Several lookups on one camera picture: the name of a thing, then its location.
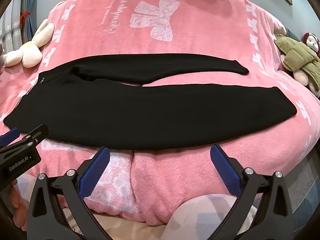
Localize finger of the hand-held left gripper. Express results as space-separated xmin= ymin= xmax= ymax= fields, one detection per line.
xmin=0 ymin=124 xmax=49 ymax=155
xmin=0 ymin=127 xmax=21 ymax=145

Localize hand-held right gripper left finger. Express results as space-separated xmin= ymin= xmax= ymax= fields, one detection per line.
xmin=26 ymin=146 xmax=118 ymax=240

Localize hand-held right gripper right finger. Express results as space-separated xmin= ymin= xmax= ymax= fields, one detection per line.
xmin=210 ymin=144 xmax=300 ymax=240

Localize black pants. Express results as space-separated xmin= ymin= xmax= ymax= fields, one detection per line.
xmin=4 ymin=53 xmax=298 ymax=150

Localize person's left hand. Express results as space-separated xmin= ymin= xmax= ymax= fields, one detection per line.
xmin=9 ymin=179 xmax=29 ymax=230

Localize cream bunny plush toy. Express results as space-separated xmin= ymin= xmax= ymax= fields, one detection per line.
xmin=4 ymin=19 xmax=55 ymax=68

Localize pink bow-print blanket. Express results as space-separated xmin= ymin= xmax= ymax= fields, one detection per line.
xmin=0 ymin=0 xmax=320 ymax=227

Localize olive green jacket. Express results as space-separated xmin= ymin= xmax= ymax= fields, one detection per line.
xmin=274 ymin=32 xmax=320 ymax=92

